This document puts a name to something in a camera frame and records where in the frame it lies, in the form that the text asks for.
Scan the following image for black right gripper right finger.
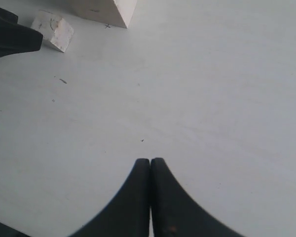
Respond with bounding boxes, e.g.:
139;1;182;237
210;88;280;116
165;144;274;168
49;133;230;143
150;158;241;237

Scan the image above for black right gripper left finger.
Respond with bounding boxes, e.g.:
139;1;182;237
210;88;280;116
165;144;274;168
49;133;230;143
72;158;150;237

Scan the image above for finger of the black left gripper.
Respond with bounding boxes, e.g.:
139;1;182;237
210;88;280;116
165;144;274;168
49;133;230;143
0;8;43;58

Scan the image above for large pale wooden cube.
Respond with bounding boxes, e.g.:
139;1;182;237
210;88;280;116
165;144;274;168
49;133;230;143
69;0;137;29

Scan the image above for smallest pale wooden cube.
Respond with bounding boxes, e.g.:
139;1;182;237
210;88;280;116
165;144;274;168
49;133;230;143
31;10;74;53

